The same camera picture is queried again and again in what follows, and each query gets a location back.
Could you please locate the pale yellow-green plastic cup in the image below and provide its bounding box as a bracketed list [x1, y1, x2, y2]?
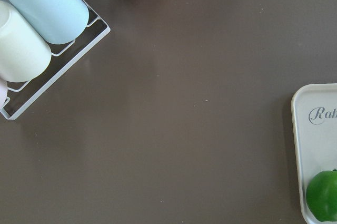
[1, 1, 52, 82]

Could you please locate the green toy pepper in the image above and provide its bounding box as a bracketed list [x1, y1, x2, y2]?
[306, 169, 336, 222]

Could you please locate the light blue plastic cup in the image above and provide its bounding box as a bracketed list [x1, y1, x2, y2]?
[9, 0, 89, 44]

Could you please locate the cream rectangular tray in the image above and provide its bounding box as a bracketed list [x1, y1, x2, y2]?
[291, 83, 336, 223]

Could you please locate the pale pink plastic cup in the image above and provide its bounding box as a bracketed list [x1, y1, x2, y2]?
[0, 79, 8, 108]

